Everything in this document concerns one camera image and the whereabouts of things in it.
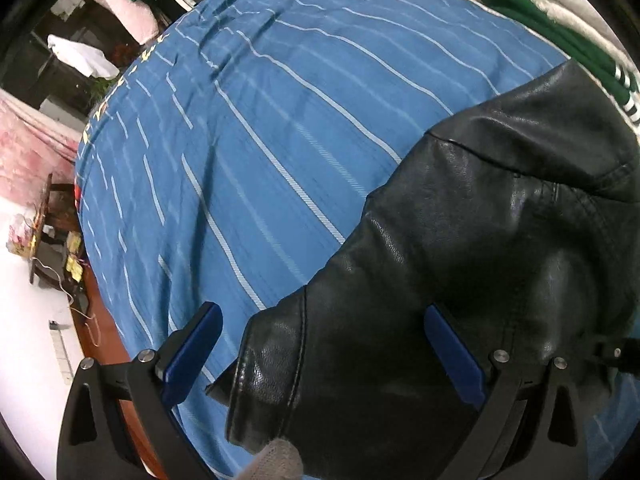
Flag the green folded garment white stripes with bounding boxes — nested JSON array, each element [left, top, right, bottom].
[[480, 0, 639, 127]]

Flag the blue striped bed cover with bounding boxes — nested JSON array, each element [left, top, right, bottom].
[[76, 0, 639, 479]]

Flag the wooden bedside clutter stand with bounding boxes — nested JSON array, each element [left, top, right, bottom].
[[5, 173, 101, 348]]

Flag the grey gloved hand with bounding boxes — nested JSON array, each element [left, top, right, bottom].
[[234, 439, 304, 480]]

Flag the black leather jacket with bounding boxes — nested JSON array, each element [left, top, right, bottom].
[[208, 62, 639, 479]]

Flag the white cloth on shelf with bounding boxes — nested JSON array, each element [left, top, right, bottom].
[[47, 35, 119, 80]]

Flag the pink fabric cover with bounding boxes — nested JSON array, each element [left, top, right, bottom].
[[0, 90, 81, 205]]

